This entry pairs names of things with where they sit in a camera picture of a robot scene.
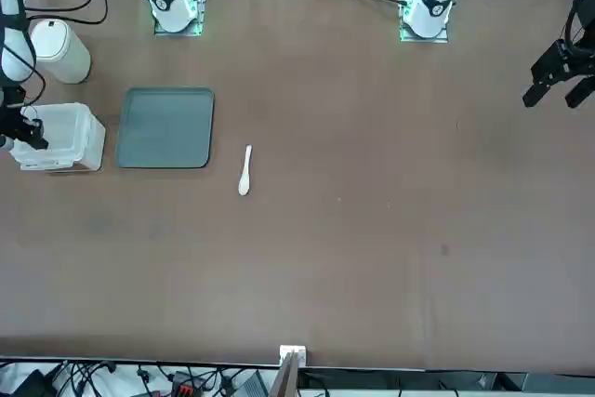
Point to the aluminium camera post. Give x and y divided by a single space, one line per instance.
293 360

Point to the dark grey rectangular tray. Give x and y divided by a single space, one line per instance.
165 127

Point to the light wooden spoon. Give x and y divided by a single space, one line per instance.
245 185

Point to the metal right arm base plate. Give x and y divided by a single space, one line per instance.
199 6

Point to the white container tub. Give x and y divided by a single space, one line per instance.
93 162

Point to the white round lidded bin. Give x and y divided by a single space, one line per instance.
60 53

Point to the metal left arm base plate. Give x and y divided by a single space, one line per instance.
418 39

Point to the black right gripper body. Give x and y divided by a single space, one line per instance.
11 123

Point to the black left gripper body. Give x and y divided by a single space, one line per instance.
585 20

